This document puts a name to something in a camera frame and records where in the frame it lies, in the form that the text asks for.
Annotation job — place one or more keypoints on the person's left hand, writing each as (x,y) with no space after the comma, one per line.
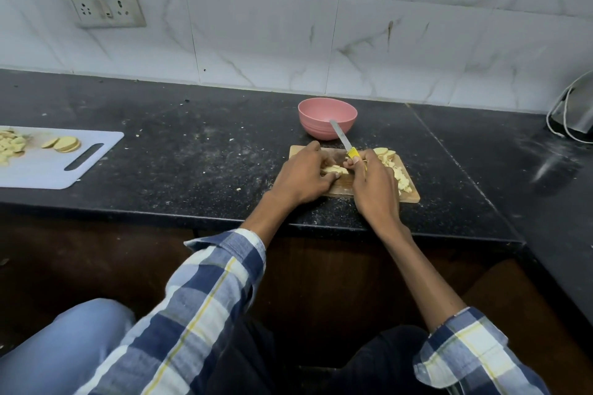
(299,179)

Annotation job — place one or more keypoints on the person's right hand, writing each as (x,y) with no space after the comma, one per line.
(376,193)

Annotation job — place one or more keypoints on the person's right fingers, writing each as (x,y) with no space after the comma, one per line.
(367,164)

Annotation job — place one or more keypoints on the person's left thumb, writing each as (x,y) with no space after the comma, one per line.
(330,179)

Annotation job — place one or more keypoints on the peeled potato piece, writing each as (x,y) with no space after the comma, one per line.
(334,169)

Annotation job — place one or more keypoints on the person's left forearm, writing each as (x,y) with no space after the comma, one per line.
(265,219)

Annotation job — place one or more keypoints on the person's right forearm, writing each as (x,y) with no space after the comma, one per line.
(424,279)

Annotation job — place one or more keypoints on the wooden cutting board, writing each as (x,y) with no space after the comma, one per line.
(346,185)

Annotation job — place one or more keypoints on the pile of chopped potato pieces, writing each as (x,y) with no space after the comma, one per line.
(400,179)

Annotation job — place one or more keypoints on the pink bowl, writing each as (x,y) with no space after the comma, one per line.
(326,117)

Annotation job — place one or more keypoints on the brown wooden counter cabinet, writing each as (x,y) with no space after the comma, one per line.
(333,288)

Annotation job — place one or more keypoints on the blue plaid shirt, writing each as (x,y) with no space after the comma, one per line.
(208,316)

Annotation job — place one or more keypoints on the dark garment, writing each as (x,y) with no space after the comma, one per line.
(259,362)

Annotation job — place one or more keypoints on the grey appliance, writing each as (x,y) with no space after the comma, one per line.
(581,107)

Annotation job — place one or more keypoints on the round potato slice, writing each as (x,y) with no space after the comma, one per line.
(76,147)
(65,143)

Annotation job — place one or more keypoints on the small potato slice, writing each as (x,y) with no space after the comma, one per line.
(50,143)

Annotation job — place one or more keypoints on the white plastic cutting board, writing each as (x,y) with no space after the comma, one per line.
(41,172)

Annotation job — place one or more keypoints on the light blue trouser leg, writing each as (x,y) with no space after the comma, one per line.
(60,343)

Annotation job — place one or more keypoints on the heap of potato slices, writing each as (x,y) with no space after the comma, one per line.
(11,144)

